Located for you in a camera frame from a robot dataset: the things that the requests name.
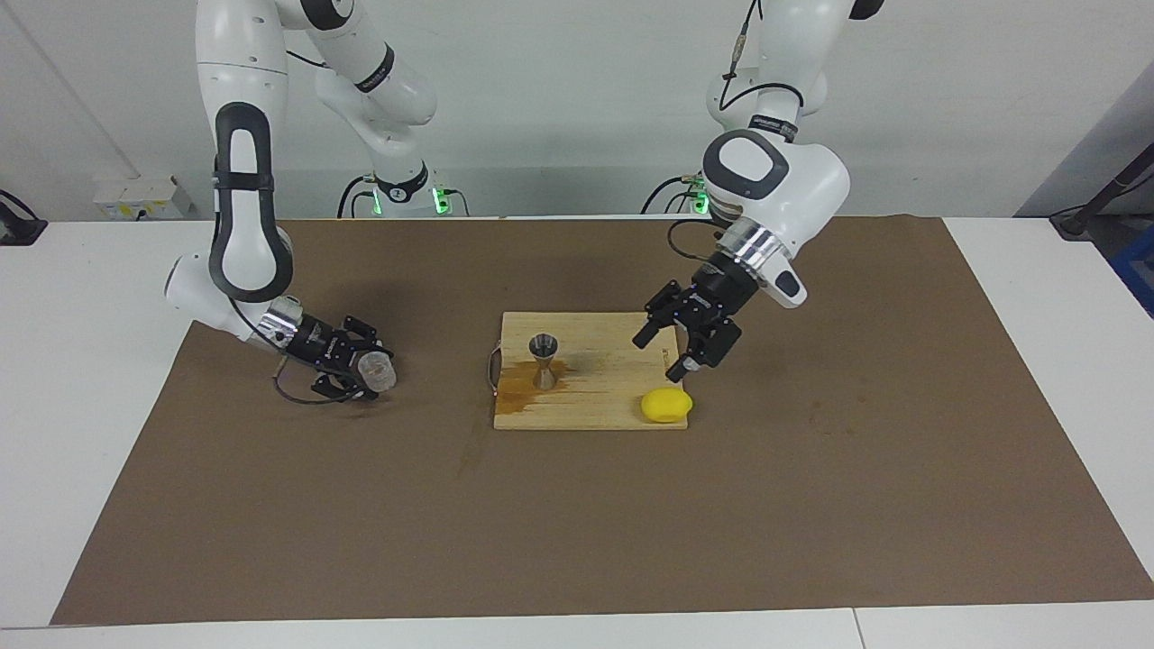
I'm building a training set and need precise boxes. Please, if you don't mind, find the black clamp mount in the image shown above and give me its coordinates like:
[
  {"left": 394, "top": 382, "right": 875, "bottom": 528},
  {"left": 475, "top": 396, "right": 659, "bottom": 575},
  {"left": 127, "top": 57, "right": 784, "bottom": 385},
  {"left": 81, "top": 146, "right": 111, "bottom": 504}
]
[{"left": 0, "top": 189, "right": 48, "bottom": 246}]

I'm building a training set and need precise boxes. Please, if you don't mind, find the black left base cable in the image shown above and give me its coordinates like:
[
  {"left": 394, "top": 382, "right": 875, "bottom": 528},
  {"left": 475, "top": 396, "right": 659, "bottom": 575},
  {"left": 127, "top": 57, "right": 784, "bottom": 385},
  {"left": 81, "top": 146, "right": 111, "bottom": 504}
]
[{"left": 640, "top": 176, "right": 709, "bottom": 215}]

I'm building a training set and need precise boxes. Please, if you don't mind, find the clear plastic cup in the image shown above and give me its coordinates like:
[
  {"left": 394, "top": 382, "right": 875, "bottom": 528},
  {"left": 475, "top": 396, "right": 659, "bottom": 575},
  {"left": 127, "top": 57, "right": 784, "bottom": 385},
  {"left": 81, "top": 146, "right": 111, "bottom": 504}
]
[{"left": 357, "top": 352, "right": 398, "bottom": 393}]

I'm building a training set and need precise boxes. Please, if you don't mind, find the white wall socket box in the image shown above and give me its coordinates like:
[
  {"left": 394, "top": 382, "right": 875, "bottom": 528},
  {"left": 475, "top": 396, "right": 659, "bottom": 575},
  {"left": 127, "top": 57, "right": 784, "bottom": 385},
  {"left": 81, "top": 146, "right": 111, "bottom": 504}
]
[{"left": 93, "top": 178, "right": 192, "bottom": 220}]

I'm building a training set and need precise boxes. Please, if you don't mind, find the brown table mat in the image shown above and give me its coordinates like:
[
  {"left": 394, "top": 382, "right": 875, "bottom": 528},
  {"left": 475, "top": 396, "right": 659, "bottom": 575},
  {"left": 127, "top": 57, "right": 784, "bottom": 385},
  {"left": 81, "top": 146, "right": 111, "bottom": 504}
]
[{"left": 50, "top": 216, "right": 1154, "bottom": 626}]

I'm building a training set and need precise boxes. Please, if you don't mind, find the black base cable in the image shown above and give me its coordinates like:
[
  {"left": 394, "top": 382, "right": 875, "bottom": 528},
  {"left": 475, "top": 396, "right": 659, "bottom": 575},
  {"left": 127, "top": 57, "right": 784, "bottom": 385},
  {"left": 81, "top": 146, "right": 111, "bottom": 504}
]
[
  {"left": 640, "top": 176, "right": 709, "bottom": 215},
  {"left": 338, "top": 174, "right": 378, "bottom": 219}
]

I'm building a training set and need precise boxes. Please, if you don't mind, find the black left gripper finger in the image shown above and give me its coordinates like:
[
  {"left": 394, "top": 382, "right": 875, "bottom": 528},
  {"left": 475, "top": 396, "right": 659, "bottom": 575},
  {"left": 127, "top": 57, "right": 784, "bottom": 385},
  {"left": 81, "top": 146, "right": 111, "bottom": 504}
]
[
  {"left": 633, "top": 281, "right": 688, "bottom": 351},
  {"left": 665, "top": 320, "right": 742, "bottom": 384}
]

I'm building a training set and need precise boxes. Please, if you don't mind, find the bamboo cutting board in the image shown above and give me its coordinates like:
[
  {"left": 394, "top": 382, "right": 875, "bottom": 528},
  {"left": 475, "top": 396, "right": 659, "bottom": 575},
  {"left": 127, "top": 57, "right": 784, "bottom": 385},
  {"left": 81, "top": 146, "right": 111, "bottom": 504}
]
[{"left": 487, "top": 312, "right": 689, "bottom": 431}]

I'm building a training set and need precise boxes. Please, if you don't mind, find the steel double jigger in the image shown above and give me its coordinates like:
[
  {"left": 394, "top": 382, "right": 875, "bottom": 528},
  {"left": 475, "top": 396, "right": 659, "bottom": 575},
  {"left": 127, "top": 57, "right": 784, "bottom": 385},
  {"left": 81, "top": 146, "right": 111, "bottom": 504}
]
[{"left": 527, "top": 334, "right": 560, "bottom": 390}]

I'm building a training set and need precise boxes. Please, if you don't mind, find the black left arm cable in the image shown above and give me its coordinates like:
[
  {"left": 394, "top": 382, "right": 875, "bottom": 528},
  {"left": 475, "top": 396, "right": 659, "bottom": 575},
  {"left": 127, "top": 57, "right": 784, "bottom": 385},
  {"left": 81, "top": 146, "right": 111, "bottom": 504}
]
[{"left": 667, "top": 0, "right": 805, "bottom": 271}]

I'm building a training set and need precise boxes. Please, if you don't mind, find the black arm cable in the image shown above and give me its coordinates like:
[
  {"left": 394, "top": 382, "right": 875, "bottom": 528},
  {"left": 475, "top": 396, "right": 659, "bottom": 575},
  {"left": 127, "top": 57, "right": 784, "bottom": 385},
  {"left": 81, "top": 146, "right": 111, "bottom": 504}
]
[
  {"left": 273, "top": 297, "right": 351, "bottom": 406},
  {"left": 667, "top": 0, "right": 805, "bottom": 271}
]

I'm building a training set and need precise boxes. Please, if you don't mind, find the black right base cable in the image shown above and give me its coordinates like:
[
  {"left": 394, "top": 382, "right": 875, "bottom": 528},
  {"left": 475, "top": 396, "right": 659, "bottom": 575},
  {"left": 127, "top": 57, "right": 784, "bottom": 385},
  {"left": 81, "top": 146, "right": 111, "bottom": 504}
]
[{"left": 338, "top": 174, "right": 378, "bottom": 219}]

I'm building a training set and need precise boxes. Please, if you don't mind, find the black stand leg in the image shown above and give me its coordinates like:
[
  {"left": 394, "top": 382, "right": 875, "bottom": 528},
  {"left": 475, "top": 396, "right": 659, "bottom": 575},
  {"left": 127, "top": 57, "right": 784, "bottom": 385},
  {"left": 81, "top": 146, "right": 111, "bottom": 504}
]
[{"left": 1050, "top": 144, "right": 1154, "bottom": 240}]

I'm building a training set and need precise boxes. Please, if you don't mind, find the yellow lemon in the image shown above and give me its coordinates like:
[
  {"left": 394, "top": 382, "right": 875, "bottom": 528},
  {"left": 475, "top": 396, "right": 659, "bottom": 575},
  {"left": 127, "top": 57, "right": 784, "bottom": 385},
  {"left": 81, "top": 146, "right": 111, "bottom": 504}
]
[{"left": 641, "top": 388, "right": 694, "bottom": 424}]

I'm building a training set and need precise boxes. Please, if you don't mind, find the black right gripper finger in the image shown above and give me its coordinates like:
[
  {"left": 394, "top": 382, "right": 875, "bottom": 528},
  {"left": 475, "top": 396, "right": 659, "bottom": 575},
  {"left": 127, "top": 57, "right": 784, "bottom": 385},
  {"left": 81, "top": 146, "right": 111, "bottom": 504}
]
[
  {"left": 311, "top": 368, "right": 381, "bottom": 403},
  {"left": 343, "top": 315, "right": 389, "bottom": 358}
]

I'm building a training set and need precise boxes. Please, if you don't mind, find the blue box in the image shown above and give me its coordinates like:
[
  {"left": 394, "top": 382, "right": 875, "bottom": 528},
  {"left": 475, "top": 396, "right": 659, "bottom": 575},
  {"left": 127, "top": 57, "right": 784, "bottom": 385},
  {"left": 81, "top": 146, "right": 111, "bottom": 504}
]
[{"left": 1111, "top": 243, "right": 1154, "bottom": 316}]

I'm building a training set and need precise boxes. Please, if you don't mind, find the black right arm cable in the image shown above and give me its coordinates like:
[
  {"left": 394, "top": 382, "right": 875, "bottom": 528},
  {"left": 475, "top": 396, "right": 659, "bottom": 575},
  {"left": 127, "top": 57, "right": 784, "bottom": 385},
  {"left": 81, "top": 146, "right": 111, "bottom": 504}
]
[{"left": 273, "top": 297, "right": 351, "bottom": 406}]

